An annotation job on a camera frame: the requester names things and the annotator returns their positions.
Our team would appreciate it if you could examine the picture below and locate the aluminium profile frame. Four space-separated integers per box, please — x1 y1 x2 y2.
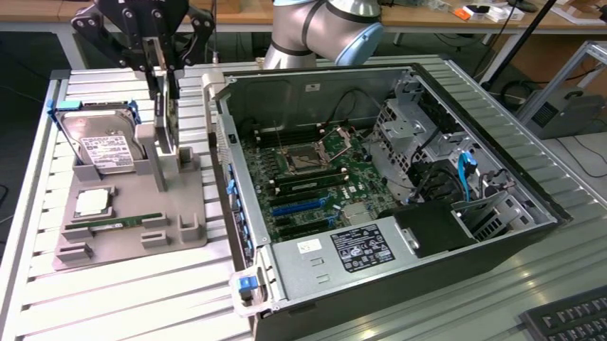
544 40 607 118

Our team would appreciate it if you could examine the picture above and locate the silver perforated bracket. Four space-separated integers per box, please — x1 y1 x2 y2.
450 191 540 242

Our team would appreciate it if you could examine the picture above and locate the blue wire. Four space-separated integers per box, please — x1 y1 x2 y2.
458 151 478 203

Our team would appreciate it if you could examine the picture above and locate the hanging robot cable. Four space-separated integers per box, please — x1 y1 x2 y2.
211 0 221 65

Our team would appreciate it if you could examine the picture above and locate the grey power supply unit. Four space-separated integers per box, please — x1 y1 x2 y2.
264 215 421 303

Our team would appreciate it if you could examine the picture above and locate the thin locking lever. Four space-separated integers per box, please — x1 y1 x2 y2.
273 119 288 153

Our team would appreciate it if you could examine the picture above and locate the CPU socket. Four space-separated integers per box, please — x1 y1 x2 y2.
279 144 328 177

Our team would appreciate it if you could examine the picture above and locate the black fan shroud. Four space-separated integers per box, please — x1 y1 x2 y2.
379 202 480 259

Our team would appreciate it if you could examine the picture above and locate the hard disk in blue carrier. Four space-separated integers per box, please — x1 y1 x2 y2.
47 100 148 177

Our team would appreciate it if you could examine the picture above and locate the graphics card with silver bracket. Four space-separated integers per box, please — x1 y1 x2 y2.
140 36 183 156

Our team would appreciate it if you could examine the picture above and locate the grey equipment box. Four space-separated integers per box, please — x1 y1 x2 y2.
516 88 607 139

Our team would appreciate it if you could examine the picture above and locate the blue expansion slot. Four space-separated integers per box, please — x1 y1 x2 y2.
271 199 327 217

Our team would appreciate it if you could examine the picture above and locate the silver socket cover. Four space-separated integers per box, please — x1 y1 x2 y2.
320 127 359 161

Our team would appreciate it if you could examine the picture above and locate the grey parts rack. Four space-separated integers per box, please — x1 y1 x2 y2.
51 122 209 273

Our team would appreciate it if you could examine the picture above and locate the green motherboard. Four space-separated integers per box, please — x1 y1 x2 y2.
239 120 399 242

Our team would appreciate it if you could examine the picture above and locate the black keyboard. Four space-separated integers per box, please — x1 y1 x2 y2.
519 286 607 341

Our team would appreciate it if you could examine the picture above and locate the black tripod pole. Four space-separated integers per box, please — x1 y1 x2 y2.
478 0 559 90

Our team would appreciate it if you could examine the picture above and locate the long black expansion slot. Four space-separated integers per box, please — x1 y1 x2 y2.
268 190 323 207
277 219 333 239

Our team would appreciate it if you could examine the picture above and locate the black RAM stick with label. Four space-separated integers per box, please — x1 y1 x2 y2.
273 172 349 195

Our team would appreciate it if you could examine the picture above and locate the silver drive cage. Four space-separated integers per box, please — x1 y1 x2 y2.
369 95 475 200

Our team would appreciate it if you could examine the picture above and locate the silver CPU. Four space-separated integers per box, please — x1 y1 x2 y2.
73 190 115 216

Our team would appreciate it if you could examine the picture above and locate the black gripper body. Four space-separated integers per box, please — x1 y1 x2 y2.
93 0 188 40

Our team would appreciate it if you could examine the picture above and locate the silver chipset heatsink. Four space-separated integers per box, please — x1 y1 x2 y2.
341 202 373 227

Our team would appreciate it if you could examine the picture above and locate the open black PC case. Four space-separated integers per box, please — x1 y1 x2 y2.
201 63 572 341

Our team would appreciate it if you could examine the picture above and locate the green RAM stick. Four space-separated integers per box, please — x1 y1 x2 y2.
64 212 165 232

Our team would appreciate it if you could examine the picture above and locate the white box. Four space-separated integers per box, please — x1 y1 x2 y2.
487 6 527 23

